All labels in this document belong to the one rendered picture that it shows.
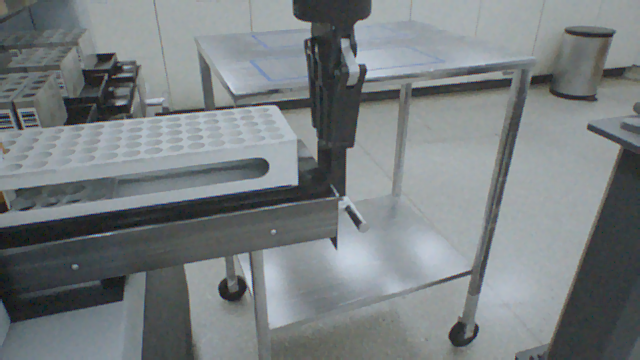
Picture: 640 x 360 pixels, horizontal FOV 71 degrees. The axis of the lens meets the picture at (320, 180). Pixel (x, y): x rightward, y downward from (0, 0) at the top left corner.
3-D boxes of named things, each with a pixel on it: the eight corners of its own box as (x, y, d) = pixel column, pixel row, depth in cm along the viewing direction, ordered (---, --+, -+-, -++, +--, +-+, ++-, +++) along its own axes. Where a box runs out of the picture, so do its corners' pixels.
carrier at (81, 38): (86, 61, 84) (77, 28, 82) (97, 60, 85) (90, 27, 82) (74, 78, 75) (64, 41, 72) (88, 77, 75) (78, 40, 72)
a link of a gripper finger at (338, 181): (344, 139, 49) (347, 142, 49) (343, 193, 53) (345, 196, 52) (318, 143, 49) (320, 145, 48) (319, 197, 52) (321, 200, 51)
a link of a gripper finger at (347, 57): (347, 18, 42) (368, 26, 38) (346, 72, 45) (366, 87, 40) (323, 19, 42) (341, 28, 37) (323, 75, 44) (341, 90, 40)
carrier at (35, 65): (56, 85, 71) (45, 47, 68) (70, 84, 72) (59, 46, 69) (38, 110, 61) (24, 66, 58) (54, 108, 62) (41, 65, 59)
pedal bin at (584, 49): (575, 104, 305) (595, 34, 282) (536, 88, 336) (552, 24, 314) (611, 100, 312) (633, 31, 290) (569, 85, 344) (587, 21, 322)
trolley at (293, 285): (253, 425, 107) (214, 95, 67) (218, 297, 144) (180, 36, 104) (481, 343, 128) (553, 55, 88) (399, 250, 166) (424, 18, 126)
